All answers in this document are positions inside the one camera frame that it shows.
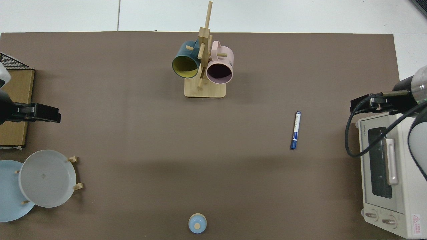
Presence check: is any pale toaster oven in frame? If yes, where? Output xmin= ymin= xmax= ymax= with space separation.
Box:
xmin=355 ymin=112 xmax=427 ymax=239

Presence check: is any wire basket with wooden floor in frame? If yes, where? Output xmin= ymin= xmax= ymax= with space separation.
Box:
xmin=0 ymin=52 xmax=35 ymax=149

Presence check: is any brown table cloth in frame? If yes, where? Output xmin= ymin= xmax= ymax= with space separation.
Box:
xmin=0 ymin=32 xmax=401 ymax=240

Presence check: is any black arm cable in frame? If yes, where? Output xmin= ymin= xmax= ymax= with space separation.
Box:
xmin=345 ymin=94 xmax=427 ymax=182

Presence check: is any blue and white marker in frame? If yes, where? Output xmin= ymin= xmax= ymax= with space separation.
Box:
xmin=290 ymin=111 xmax=302 ymax=150

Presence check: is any grey plate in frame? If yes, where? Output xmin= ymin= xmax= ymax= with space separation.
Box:
xmin=18 ymin=150 xmax=77 ymax=208

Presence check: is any small blue round thing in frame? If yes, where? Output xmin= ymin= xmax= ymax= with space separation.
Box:
xmin=188 ymin=213 xmax=207 ymax=234

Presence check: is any dark teal mug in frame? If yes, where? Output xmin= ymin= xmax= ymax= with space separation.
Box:
xmin=172 ymin=40 xmax=201 ymax=79

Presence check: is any wooden cup stand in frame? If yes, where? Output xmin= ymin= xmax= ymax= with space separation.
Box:
xmin=184 ymin=1 xmax=227 ymax=98

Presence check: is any pink mug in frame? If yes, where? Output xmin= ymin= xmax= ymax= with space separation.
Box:
xmin=206 ymin=40 xmax=235 ymax=84

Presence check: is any light blue plate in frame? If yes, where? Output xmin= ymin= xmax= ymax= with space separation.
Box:
xmin=0 ymin=160 xmax=36 ymax=222

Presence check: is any wooden plate rack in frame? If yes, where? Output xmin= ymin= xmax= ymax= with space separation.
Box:
xmin=14 ymin=156 xmax=84 ymax=205

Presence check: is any dark grey flat object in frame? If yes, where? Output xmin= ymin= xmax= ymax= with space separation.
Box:
xmin=409 ymin=0 xmax=427 ymax=17

